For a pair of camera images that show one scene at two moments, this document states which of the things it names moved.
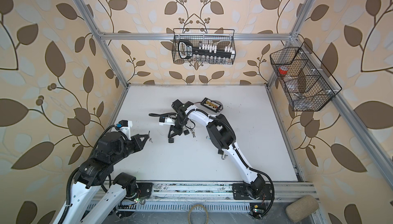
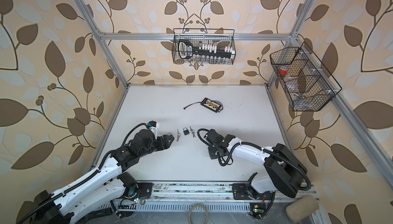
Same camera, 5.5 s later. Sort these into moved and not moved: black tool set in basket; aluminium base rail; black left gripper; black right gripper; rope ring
Moved: black left gripper; black right gripper
Not moved: aluminium base rail; rope ring; black tool set in basket
